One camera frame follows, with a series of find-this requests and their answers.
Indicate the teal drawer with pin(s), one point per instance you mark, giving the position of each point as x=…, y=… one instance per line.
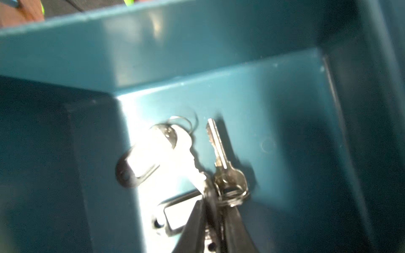
x=309, y=97

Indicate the black green work glove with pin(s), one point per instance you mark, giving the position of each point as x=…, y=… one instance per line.
x=55, y=8

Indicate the keys with black tag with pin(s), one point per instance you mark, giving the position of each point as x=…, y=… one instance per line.
x=148, y=153

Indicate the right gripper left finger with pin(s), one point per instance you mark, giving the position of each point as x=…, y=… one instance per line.
x=192, y=239

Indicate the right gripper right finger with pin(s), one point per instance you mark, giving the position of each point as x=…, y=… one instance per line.
x=238, y=240

